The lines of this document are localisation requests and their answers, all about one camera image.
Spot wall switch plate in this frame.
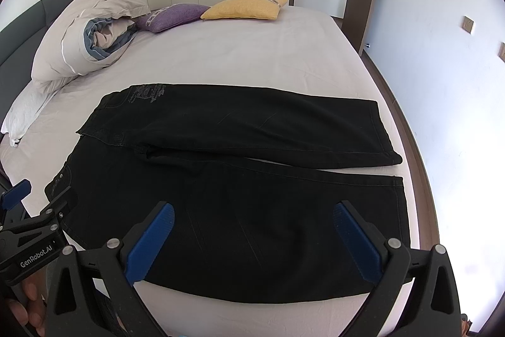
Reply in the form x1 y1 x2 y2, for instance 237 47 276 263
461 16 474 34
498 42 505 62

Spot white pillow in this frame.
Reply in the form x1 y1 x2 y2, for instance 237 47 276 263
1 77 75 147

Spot person's left hand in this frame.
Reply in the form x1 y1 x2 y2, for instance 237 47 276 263
8 268 48 336

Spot yellow cushion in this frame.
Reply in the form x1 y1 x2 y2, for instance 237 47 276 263
200 0 288 21

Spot black denim pants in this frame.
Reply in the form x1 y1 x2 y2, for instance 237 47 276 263
45 84 410 304

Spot dark grey headboard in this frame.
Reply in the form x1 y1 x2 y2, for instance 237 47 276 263
0 0 74 117

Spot white bed mattress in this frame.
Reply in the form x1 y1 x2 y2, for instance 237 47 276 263
1 7 404 336

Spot folded grey duvet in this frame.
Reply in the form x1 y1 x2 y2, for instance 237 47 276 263
32 0 150 85

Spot purple cushion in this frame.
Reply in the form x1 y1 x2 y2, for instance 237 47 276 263
134 3 209 33

